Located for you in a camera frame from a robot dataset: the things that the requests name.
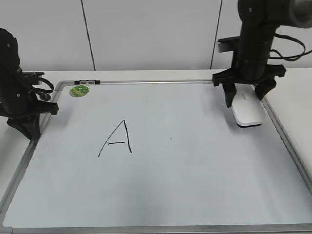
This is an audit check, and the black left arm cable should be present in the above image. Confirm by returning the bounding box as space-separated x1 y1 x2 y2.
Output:
17 71 55 101

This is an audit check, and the black and silver frame clip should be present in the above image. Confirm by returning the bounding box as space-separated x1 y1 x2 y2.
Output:
74 79 101 85

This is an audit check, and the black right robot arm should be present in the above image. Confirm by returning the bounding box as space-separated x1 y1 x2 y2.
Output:
212 0 312 107

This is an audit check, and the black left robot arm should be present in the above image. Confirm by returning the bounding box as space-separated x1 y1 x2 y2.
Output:
0 28 62 140

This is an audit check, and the white rectangular board eraser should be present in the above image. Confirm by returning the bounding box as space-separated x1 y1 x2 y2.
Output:
231 84 266 128

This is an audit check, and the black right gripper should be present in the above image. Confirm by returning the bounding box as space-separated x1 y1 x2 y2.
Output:
212 63 286 108

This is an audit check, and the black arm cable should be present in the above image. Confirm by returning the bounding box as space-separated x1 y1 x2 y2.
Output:
17 71 55 101
269 31 312 61

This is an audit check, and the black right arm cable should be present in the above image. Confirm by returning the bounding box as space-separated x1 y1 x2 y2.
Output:
269 31 312 61

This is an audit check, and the white board with grey frame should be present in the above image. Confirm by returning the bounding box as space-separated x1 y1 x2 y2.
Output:
0 80 312 234

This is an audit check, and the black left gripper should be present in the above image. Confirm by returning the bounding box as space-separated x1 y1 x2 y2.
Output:
0 99 59 140

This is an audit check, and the round green magnet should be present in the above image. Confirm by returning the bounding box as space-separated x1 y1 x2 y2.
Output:
69 85 90 98

